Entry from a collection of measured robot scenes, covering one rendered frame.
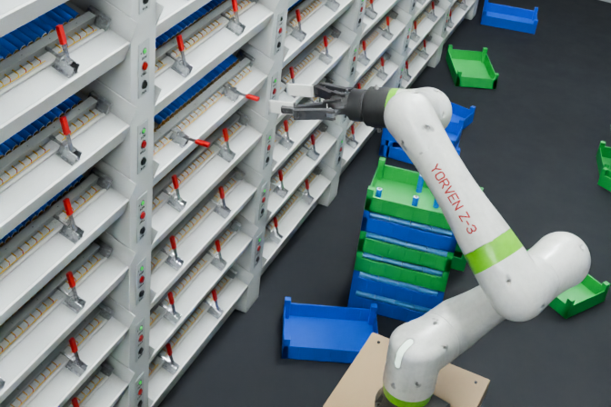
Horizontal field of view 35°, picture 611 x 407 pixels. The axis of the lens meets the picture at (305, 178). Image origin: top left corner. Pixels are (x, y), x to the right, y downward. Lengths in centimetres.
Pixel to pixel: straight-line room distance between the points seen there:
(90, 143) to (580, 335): 197
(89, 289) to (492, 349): 150
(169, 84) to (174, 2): 19
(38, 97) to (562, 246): 111
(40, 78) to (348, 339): 165
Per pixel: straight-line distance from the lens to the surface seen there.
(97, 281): 218
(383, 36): 384
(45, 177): 184
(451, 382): 256
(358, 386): 250
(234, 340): 305
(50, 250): 196
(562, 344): 330
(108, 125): 199
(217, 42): 235
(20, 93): 172
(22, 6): 161
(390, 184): 311
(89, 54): 185
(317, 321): 314
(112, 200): 210
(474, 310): 231
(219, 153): 260
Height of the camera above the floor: 209
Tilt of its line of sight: 33 degrees down
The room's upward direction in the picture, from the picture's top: 7 degrees clockwise
